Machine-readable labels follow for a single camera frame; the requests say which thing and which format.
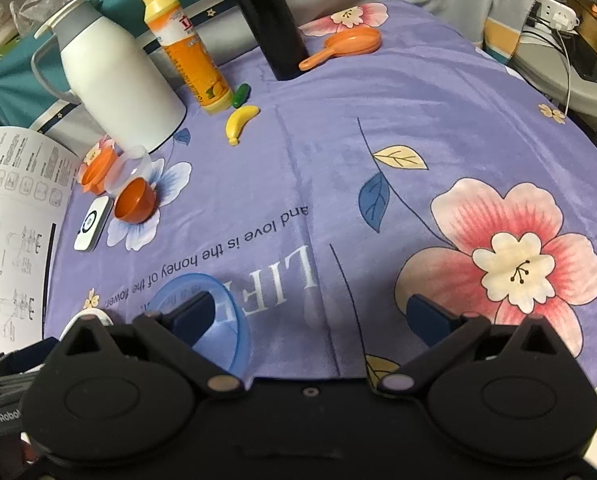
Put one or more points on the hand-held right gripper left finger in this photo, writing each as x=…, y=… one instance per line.
x=193, y=318

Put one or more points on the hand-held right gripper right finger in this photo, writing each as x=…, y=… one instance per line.
x=428, y=321

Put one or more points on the blue translucent bowl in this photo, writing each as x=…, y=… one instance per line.
x=231, y=320

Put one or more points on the dark orange bowl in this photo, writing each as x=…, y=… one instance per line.
x=136, y=202

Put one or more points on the white remote device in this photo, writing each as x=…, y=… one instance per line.
x=88, y=240

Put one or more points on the white printed instruction sheet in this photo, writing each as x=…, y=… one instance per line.
x=13, y=240

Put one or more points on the clear plastic bowl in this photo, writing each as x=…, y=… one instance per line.
x=128, y=165

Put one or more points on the light orange plastic bowl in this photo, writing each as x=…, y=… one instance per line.
x=96, y=172

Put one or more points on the yellow toy banana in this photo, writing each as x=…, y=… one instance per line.
x=238, y=122

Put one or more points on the purple floral blanket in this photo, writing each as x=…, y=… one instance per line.
x=378, y=110

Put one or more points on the green toy pepper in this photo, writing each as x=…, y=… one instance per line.
x=240, y=96

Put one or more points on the white thermos jug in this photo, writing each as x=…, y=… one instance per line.
x=123, y=90

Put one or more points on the orange yellow spray bottle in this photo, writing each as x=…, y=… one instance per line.
x=193, y=65

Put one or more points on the white round table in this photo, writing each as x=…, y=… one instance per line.
x=538, y=70

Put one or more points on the orange toy pan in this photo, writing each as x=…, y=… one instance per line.
x=353, y=42

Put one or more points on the yellow white cloth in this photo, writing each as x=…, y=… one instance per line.
x=501, y=40

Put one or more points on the black phone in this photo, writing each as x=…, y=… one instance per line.
x=588, y=62

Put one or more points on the black thermos bottle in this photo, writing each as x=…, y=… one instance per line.
x=268, y=20

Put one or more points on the white power strip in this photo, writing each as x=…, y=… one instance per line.
x=553, y=10

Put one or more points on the clear plastic bag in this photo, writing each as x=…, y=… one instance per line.
x=43, y=2

